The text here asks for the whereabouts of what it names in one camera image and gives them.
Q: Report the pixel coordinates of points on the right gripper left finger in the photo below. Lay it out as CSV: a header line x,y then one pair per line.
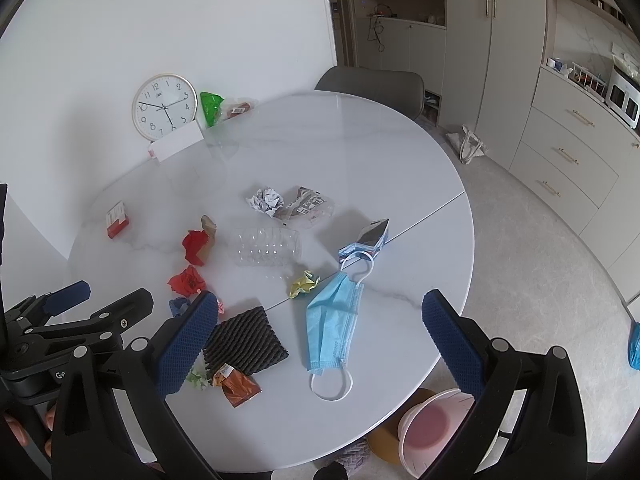
x,y
90,440

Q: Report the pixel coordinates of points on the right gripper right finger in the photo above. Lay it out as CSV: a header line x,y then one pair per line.
x,y
548,440

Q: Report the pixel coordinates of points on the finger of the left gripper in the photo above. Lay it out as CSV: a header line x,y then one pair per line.
x,y
113,320
66,298

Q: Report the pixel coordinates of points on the orange brown snack wrapper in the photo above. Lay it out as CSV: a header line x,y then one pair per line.
x,y
236,387

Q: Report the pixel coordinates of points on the pink white trash bin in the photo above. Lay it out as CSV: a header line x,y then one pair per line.
x,y
424,431

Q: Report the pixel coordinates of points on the person left hand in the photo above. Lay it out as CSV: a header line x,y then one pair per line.
x,y
21,434

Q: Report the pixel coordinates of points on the blue candy wrapper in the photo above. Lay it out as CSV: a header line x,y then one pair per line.
x,y
178,306

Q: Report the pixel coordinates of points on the green paper scrap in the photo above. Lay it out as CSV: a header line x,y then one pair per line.
x,y
197,377

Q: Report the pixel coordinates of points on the small red white box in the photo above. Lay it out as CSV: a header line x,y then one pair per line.
x,y
116,220

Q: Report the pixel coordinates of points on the black corrugated foam pad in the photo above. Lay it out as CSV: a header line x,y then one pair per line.
x,y
247,342

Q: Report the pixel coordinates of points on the blue plastic bag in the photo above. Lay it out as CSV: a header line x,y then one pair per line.
x,y
633,351

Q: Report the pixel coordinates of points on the white card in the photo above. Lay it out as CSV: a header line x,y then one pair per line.
x,y
176,141

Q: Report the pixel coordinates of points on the yellow crumpled wrapper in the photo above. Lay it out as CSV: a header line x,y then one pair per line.
x,y
304,284

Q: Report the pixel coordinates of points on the blue surgical face mask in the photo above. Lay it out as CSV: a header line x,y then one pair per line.
x,y
331,319

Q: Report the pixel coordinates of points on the green plastic wrapper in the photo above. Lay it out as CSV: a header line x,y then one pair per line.
x,y
211,105

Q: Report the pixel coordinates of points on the blue white tissue pack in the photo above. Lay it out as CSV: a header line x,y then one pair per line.
x,y
371,240

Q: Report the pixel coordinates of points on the clear red snack wrapper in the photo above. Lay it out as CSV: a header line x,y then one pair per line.
x,y
234,108

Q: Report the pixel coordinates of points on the white drawer cabinet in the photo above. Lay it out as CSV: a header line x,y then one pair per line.
x,y
583,163

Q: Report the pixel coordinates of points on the white tote bag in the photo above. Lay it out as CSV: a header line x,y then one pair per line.
x,y
466,144

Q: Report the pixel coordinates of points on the white microwave oven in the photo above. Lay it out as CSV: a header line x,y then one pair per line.
x,y
622,95

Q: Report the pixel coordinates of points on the grey dining chair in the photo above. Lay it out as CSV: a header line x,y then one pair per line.
x,y
401,91

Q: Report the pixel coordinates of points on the tall white wardrobe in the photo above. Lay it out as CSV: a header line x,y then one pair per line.
x,y
492,58

